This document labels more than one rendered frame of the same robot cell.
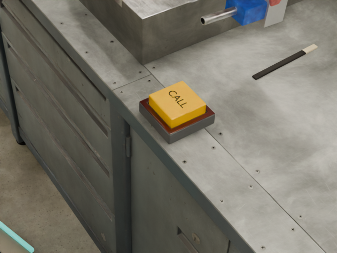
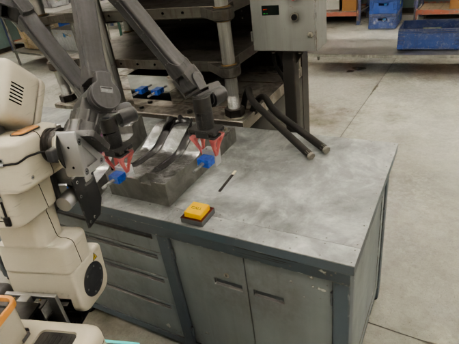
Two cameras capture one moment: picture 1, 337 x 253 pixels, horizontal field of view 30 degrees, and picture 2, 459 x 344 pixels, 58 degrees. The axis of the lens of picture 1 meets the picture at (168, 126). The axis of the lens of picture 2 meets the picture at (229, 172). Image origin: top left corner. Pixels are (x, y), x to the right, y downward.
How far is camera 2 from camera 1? 0.49 m
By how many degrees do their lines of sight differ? 23
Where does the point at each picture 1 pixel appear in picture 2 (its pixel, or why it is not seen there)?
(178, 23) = (177, 182)
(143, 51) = (168, 199)
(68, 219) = (141, 334)
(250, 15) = (210, 162)
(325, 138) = (261, 198)
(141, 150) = (182, 250)
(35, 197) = (115, 332)
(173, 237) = (213, 286)
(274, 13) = (218, 159)
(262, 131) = (235, 207)
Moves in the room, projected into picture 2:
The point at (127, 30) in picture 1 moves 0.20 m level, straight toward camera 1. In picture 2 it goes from (156, 194) to (182, 222)
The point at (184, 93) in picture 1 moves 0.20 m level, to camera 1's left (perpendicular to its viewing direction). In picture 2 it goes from (197, 205) to (136, 228)
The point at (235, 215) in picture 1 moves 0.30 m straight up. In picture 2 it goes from (245, 237) to (233, 145)
